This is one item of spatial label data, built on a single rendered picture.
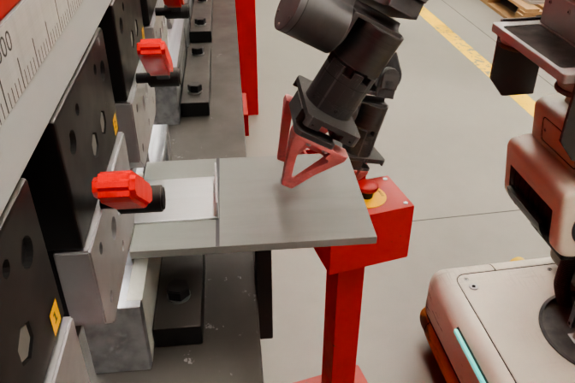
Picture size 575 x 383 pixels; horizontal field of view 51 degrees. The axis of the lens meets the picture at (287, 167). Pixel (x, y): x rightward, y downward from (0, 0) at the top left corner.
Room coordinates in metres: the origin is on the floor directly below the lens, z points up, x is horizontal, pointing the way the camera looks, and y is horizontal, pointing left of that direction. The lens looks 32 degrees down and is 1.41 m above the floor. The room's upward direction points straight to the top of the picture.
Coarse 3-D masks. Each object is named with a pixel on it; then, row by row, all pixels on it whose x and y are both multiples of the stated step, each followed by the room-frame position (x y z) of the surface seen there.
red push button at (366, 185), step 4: (360, 180) 0.90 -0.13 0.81; (364, 180) 0.90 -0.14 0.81; (368, 180) 0.90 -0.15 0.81; (372, 180) 0.90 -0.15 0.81; (360, 184) 0.89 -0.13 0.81; (364, 184) 0.89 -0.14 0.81; (368, 184) 0.89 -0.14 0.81; (372, 184) 0.89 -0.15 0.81; (376, 184) 0.89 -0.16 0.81; (360, 188) 0.88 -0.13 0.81; (364, 188) 0.88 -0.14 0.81; (368, 188) 0.88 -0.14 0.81; (372, 188) 0.88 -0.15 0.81; (376, 188) 0.88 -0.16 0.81; (364, 192) 0.88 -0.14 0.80; (368, 192) 0.87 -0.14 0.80; (372, 192) 0.88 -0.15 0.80; (364, 196) 0.88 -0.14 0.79; (368, 196) 0.88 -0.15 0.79; (372, 196) 0.89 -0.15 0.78
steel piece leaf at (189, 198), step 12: (156, 180) 0.61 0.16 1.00; (168, 180) 0.61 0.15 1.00; (180, 180) 0.61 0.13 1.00; (192, 180) 0.61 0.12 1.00; (204, 180) 0.61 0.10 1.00; (216, 180) 0.58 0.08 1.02; (168, 192) 0.58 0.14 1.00; (180, 192) 0.58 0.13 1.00; (192, 192) 0.58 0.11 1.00; (204, 192) 0.58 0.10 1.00; (216, 192) 0.56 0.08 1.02; (168, 204) 0.56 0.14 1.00; (180, 204) 0.56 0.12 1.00; (192, 204) 0.56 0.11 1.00; (204, 204) 0.56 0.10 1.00; (216, 204) 0.54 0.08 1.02; (144, 216) 0.54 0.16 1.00; (156, 216) 0.54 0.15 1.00; (168, 216) 0.54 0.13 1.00; (180, 216) 0.54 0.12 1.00; (192, 216) 0.54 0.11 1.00; (204, 216) 0.54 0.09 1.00; (216, 216) 0.54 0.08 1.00
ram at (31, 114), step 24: (0, 0) 0.25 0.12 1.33; (24, 0) 0.28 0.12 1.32; (96, 0) 0.43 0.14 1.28; (0, 24) 0.24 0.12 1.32; (72, 24) 0.35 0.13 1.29; (96, 24) 0.41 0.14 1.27; (72, 48) 0.34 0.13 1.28; (48, 72) 0.29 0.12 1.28; (72, 72) 0.33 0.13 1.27; (24, 96) 0.25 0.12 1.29; (48, 96) 0.28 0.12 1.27; (24, 120) 0.24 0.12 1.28; (48, 120) 0.27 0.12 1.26; (0, 144) 0.21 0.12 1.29; (24, 144) 0.23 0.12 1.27; (0, 168) 0.20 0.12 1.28; (24, 168) 0.23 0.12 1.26; (0, 192) 0.20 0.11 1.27
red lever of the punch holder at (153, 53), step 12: (144, 48) 0.45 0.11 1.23; (156, 48) 0.45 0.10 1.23; (144, 60) 0.46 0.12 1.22; (156, 60) 0.46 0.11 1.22; (168, 60) 0.47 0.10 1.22; (156, 72) 0.48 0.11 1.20; (168, 72) 0.49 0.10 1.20; (180, 72) 0.52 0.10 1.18; (156, 84) 0.51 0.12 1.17; (168, 84) 0.51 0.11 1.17; (180, 84) 0.52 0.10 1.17
